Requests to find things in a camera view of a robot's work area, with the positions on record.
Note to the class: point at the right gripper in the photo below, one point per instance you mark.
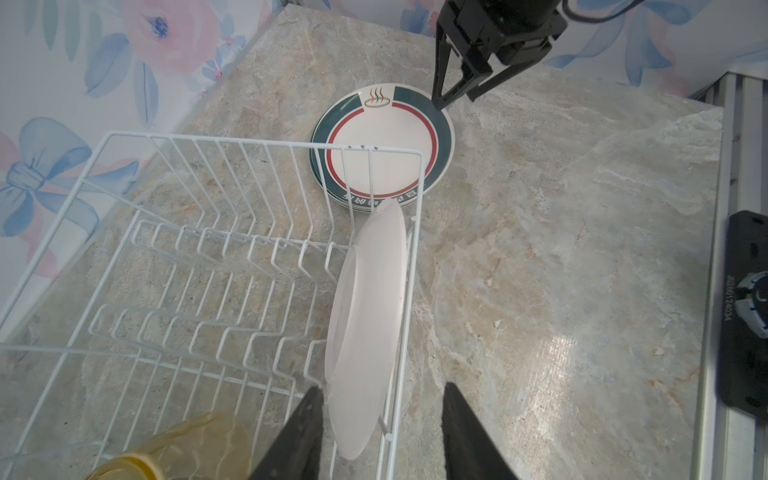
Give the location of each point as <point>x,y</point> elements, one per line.
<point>518,33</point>

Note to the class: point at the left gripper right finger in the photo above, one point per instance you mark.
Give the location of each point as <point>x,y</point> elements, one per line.
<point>469,451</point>

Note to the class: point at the white wire dish rack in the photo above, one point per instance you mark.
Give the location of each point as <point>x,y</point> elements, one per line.
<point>152,278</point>

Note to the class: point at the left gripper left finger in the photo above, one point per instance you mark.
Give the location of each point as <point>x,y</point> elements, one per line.
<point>296,452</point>

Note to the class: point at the green red rim plate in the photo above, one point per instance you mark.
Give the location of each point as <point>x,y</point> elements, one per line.
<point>382,141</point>

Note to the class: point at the aluminium front rail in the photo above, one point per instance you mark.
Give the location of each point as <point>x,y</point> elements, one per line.
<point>730,440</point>

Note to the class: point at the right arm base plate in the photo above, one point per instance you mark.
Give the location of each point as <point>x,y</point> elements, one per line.
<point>742,359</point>

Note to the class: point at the yellow glass cup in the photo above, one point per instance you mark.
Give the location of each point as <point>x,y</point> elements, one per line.
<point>213,445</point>

